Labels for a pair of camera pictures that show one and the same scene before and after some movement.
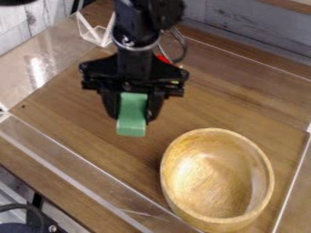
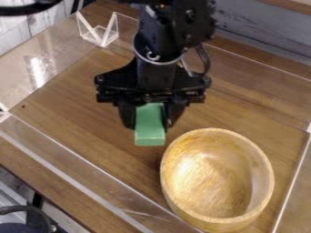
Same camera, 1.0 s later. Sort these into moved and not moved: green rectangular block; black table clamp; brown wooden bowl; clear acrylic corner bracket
Moved: green rectangular block
Not moved: brown wooden bowl; black table clamp; clear acrylic corner bracket
